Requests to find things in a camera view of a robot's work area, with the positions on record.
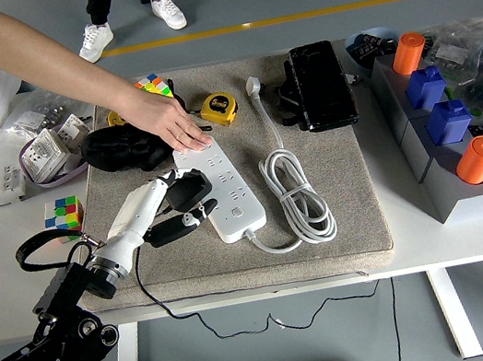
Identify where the person's hand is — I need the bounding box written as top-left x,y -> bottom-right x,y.
109,75 -> 215,165

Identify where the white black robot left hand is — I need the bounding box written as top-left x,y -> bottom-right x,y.
85,161 -> 227,268

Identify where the black plug adapter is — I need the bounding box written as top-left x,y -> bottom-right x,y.
161,166 -> 218,215

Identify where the thin black plug cord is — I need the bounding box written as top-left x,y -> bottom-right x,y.
124,171 -> 387,357

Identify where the white power strip board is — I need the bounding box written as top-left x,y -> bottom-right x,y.
171,134 -> 271,251

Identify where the large colourful puzzle cube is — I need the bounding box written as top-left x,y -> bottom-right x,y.
133,70 -> 175,104

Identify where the yellow tape measure black centre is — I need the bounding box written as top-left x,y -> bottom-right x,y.
105,109 -> 125,128

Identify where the yellow tape measure red label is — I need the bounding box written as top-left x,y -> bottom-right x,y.
196,89 -> 242,132

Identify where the small colourful puzzle cube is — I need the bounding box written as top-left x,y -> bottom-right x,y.
41,193 -> 88,246

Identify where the pale purple tray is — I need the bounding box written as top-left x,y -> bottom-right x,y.
15,132 -> 92,193

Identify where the clear bag of small parts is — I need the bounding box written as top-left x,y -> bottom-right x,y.
0,80 -> 99,154

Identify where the glossy black box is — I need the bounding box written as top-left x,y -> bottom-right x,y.
284,35 -> 361,136

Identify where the grey block holder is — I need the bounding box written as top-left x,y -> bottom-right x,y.
364,37 -> 483,234

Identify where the orange cylinder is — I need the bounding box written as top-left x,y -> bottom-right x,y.
386,29 -> 432,78
450,134 -> 483,189

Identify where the grey-brown mat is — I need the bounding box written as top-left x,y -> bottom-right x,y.
42,36 -> 398,322

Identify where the black printed packet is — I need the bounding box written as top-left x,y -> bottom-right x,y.
346,29 -> 401,66

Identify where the light blue bowl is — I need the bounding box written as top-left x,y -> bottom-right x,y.
341,23 -> 407,78

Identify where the blue plastic block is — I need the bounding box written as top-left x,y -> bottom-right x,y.
420,97 -> 477,148
400,63 -> 451,113

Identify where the black cloth with strap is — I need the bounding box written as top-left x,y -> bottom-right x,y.
70,73 -> 219,183

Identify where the small white wall socket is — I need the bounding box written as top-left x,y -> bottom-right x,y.
53,111 -> 96,153

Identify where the white coiled power strip cable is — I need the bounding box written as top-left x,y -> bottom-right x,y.
218,64 -> 342,261

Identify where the large white wall socket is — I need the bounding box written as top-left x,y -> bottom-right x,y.
15,124 -> 77,187

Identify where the hanging black cable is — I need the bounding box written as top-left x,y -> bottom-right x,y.
383,275 -> 409,361

